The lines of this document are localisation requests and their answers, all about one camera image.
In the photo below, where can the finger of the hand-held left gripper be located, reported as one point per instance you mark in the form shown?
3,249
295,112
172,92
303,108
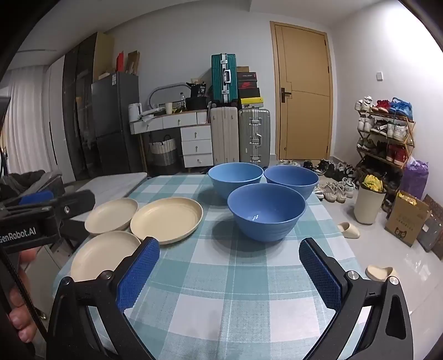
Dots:
76,206
34,199

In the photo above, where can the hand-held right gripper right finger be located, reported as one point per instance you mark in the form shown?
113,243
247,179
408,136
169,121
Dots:
320,277

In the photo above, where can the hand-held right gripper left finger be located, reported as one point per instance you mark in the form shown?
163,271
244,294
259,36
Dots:
138,277

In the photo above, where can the small cream plate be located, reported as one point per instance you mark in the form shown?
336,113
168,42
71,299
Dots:
110,215
100,256

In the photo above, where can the large cream plate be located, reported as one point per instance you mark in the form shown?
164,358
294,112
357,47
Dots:
166,216

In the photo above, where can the blue bowl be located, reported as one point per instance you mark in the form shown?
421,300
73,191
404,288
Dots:
294,178
266,211
235,176

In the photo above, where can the person's left hand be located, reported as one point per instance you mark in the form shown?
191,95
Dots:
20,325

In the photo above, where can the beige slipper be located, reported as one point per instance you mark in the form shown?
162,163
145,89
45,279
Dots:
348,230
380,273

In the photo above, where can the teal checked tablecloth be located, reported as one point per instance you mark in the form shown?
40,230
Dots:
214,277

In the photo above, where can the white curtain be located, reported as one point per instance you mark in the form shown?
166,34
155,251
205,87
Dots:
24,121

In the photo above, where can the cream trash bin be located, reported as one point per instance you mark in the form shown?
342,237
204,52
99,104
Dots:
368,207

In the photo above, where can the pile of loose shoes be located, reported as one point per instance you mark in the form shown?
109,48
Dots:
332,192

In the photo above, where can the white wardrobe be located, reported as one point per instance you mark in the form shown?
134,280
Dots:
55,114

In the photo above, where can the dark glass wardrobe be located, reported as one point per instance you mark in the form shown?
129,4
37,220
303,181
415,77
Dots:
79,114

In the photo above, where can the grey fridge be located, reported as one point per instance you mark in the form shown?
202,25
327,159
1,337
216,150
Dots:
116,121

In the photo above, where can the woven laundry basket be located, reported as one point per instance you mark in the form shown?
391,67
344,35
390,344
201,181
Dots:
162,154

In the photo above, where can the printed cardboard box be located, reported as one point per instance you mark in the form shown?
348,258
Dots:
405,221

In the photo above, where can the yellow bag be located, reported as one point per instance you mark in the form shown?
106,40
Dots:
373,183

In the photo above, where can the white electric kettle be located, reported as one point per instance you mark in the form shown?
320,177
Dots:
135,112

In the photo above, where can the grey flat package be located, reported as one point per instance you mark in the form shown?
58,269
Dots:
431,239

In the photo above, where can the white desk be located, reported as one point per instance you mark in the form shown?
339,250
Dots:
162,121

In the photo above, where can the wooden shoe rack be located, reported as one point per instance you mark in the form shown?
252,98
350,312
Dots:
384,159

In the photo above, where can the brown patterned flat box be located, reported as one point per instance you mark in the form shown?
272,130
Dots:
434,206

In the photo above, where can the white cup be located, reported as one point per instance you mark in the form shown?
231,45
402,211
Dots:
169,108

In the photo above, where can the white drawer cabinet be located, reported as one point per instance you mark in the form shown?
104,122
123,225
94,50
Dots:
197,145

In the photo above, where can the purple plastic bag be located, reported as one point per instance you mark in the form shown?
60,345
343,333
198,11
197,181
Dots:
415,180

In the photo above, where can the tall tan cardboard sheet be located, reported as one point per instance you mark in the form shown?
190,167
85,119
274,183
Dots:
103,55

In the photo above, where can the silver suitcase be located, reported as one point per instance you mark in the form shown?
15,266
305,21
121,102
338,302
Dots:
254,135

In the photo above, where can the beige suitcase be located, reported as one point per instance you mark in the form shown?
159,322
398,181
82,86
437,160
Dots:
224,136

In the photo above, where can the black bag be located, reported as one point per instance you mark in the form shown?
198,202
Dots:
197,95

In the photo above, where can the collection of sneakers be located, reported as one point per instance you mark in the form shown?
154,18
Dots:
394,129

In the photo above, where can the yellow black shoebox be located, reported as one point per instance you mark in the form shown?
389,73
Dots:
252,103

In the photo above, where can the blue plastic bag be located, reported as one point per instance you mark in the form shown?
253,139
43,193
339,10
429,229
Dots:
401,107

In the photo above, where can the tan wooden door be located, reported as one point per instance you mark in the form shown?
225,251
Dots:
304,86

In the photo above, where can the teal suitcase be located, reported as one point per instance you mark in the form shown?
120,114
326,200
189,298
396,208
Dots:
221,79

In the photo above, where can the red black shoebox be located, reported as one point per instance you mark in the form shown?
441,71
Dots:
247,84

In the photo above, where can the brown shoebox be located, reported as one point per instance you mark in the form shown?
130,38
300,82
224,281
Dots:
243,69

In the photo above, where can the grey curved frame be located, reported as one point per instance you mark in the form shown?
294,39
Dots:
162,90

